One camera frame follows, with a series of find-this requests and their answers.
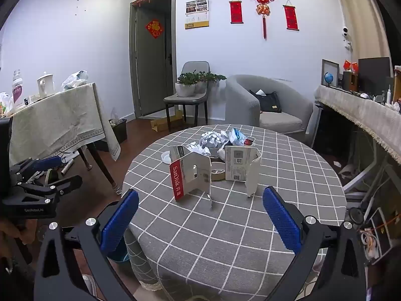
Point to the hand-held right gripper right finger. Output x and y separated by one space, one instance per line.
282 222

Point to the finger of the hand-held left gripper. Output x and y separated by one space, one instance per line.
62 186
50 162

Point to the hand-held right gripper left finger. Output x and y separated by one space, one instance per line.
120 222

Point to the blue waste bin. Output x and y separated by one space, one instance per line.
120 257

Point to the person's left hand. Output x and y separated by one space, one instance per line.
29 229

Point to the silver foil roll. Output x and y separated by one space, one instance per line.
67 166

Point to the dark wooden table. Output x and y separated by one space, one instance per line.
98 166

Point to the side table with beige cloth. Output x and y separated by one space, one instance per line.
59 119

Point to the round table with checked cloth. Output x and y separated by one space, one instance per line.
219 225

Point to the white folded card packaging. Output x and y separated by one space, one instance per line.
241 163

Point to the black bin with plastic liner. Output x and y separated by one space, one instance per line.
120 131

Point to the white ceramic teapot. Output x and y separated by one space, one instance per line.
45 84

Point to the plastic jar with purple label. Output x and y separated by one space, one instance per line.
18 91

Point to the white round lid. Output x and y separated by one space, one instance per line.
165 156

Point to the red and white card packaging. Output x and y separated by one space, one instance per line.
188 175

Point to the clear plastic bag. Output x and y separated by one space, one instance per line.
75 80

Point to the small red box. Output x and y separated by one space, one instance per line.
249 141

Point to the blue and white plastic wrapper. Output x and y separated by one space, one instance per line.
237 136

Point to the large crumpled white paper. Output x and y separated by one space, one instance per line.
214 139

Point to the small crumpled white paper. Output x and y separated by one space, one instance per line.
199 149

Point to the flat cardboard box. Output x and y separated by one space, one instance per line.
163 122

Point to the black bag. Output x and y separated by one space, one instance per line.
269 103

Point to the grey armchair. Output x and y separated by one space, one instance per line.
241 100

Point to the beige fringed counter cloth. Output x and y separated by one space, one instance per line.
357 109

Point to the grey door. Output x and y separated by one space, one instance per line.
153 69

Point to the potted plant in white pot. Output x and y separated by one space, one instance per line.
185 89

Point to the framed globe picture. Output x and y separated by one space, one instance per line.
329 73

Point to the brown wooden box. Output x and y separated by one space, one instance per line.
349 81

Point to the red diamond door decoration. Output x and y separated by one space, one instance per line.
154 28

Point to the small red flags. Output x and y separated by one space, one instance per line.
350 65

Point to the grey dining chair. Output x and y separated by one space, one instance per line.
195 67

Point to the black monitor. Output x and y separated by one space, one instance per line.
374 73

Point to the red hanging scroll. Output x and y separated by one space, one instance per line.
291 18
236 12

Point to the beige curtain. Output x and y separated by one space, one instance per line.
363 15

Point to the white wall camera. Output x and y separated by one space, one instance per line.
346 36

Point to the wall calendar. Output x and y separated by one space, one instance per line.
196 14

